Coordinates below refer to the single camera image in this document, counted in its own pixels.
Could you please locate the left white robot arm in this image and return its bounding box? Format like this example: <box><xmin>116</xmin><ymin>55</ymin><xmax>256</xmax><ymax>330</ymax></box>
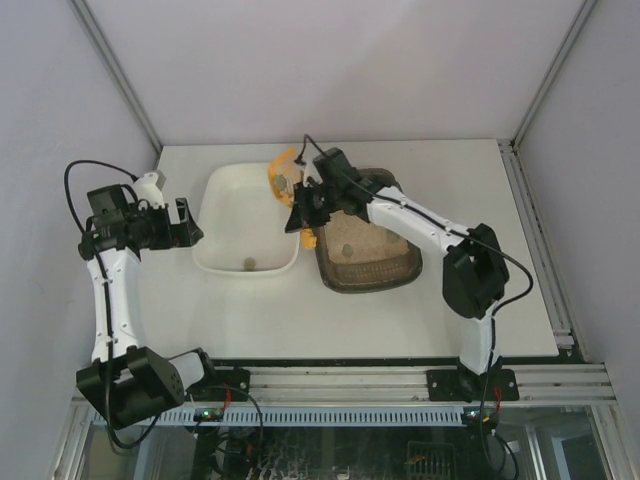
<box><xmin>76</xmin><ymin>172</ymin><xmax>207</xmax><ymax>430</ymax></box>

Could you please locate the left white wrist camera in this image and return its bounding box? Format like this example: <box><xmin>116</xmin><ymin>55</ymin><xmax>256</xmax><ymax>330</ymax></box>
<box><xmin>133</xmin><ymin>171</ymin><xmax>166</xmax><ymax>209</ymax></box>

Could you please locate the orange litter scoop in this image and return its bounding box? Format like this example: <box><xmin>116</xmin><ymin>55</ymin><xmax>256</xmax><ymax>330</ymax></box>
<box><xmin>267</xmin><ymin>147</ymin><xmax>317</xmax><ymax>251</ymax></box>

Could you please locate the right black camera cable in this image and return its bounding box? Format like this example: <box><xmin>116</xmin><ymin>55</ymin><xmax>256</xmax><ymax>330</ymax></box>
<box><xmin>294</xmin><ymin>133</ymin><xmax>535</xmax><ymax>416</ymax></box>

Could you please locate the right aluminium frame post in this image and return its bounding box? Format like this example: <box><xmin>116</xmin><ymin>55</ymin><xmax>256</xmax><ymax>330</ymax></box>
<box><xmin>510</xmin><ymin>0</ymin><xmax>600</xmax><ymax>149</ymax></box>

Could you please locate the right aluminium side rail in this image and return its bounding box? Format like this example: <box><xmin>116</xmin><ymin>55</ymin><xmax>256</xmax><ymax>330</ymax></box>
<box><xmin>497</xmin><ymin>140</ymin><xmax>576</xmax><ymax>357</ymax></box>

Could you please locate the aluminium frame post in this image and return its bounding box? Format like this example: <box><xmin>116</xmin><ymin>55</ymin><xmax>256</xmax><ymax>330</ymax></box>
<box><xmin>68</xmin><ymin>0</ymin><xmax>163</xmax><ymax>157</ymax></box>
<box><xmin>510</xmin><ymin>0</ymin><xmax>600</xmax><ymax>149</ymax></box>

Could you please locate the dark grey litter box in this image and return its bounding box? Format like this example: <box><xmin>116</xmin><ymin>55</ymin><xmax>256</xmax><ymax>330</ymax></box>
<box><xmin>312</xmin><ymin>167</ymin><xmax>425</xmax><ymax>295</ymax></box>

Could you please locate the grey slotted cable duct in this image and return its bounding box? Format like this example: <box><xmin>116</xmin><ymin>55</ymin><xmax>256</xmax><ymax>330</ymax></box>
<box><xmin>149</xmin><ymin>405</ymin><xmax>464</xmax><ymax>427</ymax></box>

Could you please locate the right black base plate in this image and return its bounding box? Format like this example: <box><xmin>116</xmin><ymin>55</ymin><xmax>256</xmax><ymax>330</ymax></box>
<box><xmin>426</xmin><ymin>369</ymin><xmax>520</xmax><ymax>403</ymax></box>

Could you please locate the left aluminium frame post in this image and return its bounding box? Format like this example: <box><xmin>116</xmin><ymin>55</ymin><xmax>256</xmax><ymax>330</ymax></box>
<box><xmin>68</xmin><ymin>0</ymin><xmax>163</xmax><ymax>157</ymax></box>

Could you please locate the aluminium front rail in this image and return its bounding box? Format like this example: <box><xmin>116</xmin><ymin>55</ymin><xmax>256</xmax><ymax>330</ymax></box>
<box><xmin>71</xmin><ymin>363</ymin><xmax>617</xmax><ymax>405</ymax></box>

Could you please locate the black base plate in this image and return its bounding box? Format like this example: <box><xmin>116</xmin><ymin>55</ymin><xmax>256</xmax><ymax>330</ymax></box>
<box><xmin>426</xmin><ymin>369</ymin><xmax>520</xmax><ymax>403</ymax></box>
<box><xmin>189</xmin><ymin>368</ymin><xmax>251</xmax><ymax>402</ymax></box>

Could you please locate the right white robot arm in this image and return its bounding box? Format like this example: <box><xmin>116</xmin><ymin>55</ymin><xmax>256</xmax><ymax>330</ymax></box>
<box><xmin>284</xmin><ymin>148</ymin><xmax>510</xmax><ymax>377</ymax></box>

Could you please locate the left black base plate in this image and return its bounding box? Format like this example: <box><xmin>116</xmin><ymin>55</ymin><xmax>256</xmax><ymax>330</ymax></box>
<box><xmin>189</xmin><ymin>368</ymin><xmax>251</xmax><ymax>402</ymax></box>

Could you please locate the beige pellet litter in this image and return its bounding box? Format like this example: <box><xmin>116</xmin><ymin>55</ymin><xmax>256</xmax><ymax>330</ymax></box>
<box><xmin>324</xmin><ymin>212</ymin><xmax>409</xmax><ymax>264</ymax></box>

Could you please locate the white plastic tray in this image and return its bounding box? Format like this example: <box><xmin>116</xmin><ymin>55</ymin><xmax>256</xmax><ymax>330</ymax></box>
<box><xmin>192</xmin><ymin>162</ymin><xmax>300</xmax><ymax>276</ymax></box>

